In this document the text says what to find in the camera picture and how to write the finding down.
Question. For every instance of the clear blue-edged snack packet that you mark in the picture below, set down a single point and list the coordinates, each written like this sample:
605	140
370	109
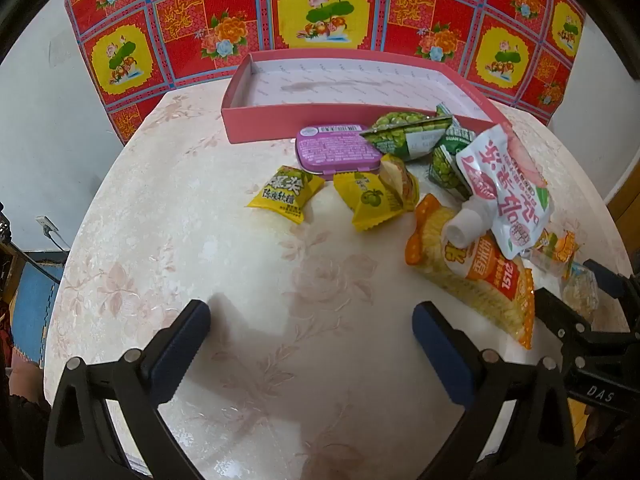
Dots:
580	292

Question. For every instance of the white wall socket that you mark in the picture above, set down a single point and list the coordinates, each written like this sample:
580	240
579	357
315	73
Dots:
46	224

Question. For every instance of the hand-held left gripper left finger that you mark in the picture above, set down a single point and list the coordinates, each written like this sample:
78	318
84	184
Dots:
182	345

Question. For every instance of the green pea snack packet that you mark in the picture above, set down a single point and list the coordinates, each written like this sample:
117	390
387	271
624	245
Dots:
400	132
445	167

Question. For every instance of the brown wooden panel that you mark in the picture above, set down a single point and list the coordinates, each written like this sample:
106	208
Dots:
625	210

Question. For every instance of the purple candy tin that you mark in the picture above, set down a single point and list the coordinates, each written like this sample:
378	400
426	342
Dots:
335	150

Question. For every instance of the yellow candy packet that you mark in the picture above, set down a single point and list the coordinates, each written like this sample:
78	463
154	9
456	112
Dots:
285	192
365	200

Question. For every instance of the red floral printed cloth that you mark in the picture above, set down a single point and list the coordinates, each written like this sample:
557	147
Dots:
325	10

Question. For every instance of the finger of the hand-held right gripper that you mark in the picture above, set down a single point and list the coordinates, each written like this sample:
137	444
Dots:
560	312
607	280

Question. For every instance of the pink cardboard box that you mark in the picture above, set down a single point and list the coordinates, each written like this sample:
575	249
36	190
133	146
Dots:
350	85

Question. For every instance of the white pink spouted pouch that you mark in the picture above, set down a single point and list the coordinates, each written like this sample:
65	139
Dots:
510	195

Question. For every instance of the orange corn snack packet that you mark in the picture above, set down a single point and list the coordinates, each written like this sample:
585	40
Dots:
480	280

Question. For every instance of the clear burger candy packet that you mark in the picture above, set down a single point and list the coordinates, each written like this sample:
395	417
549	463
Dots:
400	180

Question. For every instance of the blue board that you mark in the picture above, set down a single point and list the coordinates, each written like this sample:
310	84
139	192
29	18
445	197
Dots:
35	305

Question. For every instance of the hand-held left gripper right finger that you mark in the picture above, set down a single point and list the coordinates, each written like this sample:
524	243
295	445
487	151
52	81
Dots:
442	355

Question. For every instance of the orange gummy candy packet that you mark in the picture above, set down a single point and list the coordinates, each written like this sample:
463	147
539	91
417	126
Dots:
562	250

